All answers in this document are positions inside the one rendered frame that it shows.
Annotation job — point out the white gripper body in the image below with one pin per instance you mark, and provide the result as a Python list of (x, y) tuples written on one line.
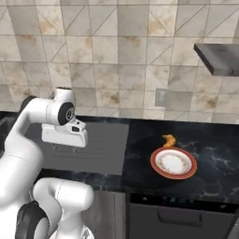
[(63, 136)]

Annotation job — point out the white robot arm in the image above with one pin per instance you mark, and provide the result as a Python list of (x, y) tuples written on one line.
[(18, 161)]

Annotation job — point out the grey cupboard door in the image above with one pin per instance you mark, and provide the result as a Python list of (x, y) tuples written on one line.
[(104, 214)]

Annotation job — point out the golden croissant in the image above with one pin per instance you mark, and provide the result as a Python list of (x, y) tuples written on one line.
[(169, 141)]

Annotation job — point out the red-rimmed white plate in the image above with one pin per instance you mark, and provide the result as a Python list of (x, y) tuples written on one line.
[(173, 163)]

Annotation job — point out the dark dishwasher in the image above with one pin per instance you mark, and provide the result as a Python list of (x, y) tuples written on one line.
[(180, 219)]

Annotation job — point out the grey wall socket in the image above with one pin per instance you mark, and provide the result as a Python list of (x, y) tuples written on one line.
[(161, 97)]

